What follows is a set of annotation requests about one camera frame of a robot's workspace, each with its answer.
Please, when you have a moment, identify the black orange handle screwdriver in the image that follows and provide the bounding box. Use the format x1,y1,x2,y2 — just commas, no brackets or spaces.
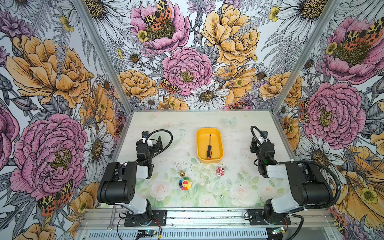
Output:
207,135,212,160

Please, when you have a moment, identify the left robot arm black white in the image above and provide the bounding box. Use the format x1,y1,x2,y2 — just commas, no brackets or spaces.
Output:
97,137,163,227

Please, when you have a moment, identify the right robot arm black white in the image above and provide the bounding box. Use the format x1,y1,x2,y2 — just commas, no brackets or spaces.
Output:
250,138,340,224

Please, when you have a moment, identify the yellow plastic bin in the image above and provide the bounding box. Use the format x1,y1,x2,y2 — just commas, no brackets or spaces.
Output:
196,128,224,164

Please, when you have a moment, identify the pink red small toy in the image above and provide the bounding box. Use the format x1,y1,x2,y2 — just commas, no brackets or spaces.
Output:
216,167,226,177

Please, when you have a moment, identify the rainbow flower toy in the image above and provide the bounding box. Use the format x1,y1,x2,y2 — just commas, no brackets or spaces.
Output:
179,177,192,191

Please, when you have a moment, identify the green circuit board right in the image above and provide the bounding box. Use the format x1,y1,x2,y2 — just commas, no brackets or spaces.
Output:
271,227,286,235

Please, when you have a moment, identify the green circuit board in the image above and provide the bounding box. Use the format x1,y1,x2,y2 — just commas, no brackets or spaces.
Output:
271,227,286,235
136,229,159,240

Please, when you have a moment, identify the green circuit board left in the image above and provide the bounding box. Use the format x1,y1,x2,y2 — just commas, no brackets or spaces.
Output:
136,229,159,240

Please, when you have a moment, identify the silver wrench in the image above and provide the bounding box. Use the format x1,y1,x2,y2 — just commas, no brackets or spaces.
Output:
107,205,117,232

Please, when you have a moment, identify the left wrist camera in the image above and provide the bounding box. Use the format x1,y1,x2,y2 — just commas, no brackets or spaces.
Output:
142,131,150,140

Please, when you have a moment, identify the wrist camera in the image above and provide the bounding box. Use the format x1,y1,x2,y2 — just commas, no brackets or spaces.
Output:
259,131,269,143
142,131,150,140

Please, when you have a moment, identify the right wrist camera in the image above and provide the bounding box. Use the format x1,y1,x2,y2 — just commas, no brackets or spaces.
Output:
259,131,269,143

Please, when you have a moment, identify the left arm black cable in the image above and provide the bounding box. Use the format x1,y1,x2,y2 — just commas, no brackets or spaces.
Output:
138,128,174,166

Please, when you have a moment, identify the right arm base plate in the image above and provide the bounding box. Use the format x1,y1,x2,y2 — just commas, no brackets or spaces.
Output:
244,209,291,226

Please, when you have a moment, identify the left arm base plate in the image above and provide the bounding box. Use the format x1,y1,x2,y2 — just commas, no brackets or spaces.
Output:
124,210,168,227

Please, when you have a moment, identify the aluminium front rail frame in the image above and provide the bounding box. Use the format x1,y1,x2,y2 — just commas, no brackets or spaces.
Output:
76,207,342,240

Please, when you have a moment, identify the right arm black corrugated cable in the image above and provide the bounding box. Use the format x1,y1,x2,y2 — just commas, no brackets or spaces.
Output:
278,159,342,210

